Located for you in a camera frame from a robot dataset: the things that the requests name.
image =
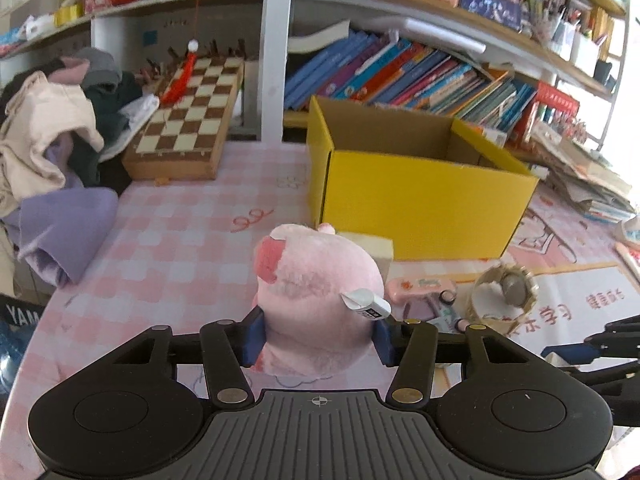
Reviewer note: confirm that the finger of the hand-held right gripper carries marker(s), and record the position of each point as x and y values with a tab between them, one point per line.
570	353
617	330

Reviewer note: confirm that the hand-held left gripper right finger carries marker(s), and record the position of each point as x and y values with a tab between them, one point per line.
385	349

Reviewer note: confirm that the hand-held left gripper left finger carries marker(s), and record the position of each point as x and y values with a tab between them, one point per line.
253	341

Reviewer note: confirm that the pink plush toy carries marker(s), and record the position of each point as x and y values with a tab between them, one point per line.
315	300

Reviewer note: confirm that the pink checkered desktop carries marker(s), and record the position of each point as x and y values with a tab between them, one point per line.
170	240

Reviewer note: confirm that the white printed desk mat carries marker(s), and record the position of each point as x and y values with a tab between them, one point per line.
575	285

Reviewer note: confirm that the pink plastic toy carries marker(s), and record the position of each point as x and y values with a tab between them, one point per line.
417	287

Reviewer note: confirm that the beige tape roll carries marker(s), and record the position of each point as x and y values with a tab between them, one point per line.
502	300

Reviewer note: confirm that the white teal object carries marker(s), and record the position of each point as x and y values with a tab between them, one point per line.
631	232

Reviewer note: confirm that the cream foam block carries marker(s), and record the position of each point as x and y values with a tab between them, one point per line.
372	247

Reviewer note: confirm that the yellow cardboard box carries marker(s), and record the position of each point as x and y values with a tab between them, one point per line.
425	200

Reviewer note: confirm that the pile of papers and booklets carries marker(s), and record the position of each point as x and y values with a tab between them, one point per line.
575	165

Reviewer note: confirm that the purple garment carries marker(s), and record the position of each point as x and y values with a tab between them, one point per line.
65	230

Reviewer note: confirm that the red book box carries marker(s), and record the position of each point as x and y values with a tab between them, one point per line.
550	110

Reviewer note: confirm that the black case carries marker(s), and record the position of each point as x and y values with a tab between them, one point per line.
20	312

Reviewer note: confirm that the wooden chessboard case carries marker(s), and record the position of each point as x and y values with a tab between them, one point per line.
187	115

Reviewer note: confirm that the red tassel ornament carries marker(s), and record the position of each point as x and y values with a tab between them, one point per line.
181	80

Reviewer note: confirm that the row of colourful books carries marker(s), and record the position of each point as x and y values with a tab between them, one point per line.
410	77

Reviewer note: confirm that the white pen holder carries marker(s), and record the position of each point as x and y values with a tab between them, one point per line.
582	50

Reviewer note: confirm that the dark grey garment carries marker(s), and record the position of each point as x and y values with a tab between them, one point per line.
107	95

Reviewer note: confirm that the beige garment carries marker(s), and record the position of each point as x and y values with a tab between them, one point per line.
42	125

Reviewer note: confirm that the white bookshelf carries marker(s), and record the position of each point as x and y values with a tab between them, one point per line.
310	5

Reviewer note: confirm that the dark blue printed box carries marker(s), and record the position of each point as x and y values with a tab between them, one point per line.
490	6

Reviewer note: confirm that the pink patterned box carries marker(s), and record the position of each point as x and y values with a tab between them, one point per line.
98	0

